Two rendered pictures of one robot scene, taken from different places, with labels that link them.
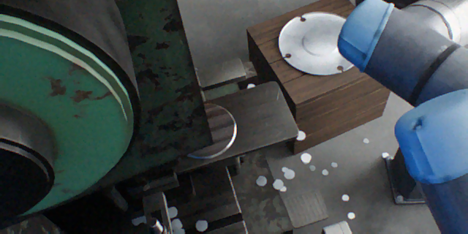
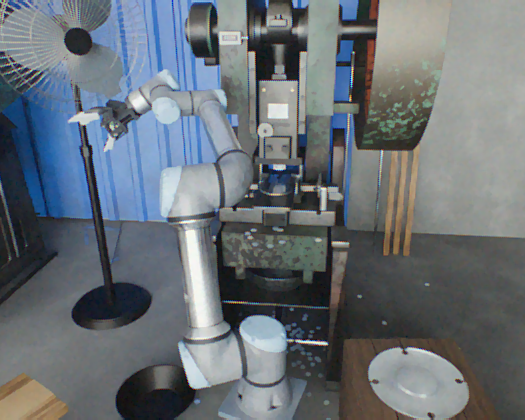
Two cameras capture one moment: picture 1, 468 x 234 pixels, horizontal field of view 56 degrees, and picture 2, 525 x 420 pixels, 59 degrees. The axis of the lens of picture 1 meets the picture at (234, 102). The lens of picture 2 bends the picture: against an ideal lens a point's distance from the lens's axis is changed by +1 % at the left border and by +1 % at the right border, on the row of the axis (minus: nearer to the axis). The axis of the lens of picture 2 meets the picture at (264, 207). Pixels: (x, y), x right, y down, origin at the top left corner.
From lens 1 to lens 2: 1.74 m
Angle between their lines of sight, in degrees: 80
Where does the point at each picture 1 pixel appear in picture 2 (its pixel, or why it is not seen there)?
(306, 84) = (364, 352)
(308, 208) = not seen: hidden behind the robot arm
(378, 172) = not seen: outside the picture
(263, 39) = (434, 344)
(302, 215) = not seen: hidden behind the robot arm
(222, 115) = (281, 192)
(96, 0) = (199, 21)
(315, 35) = (428, 379)
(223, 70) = (340, 235)
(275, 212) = (234, 230)
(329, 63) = (383, 375)
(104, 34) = (192, 22)
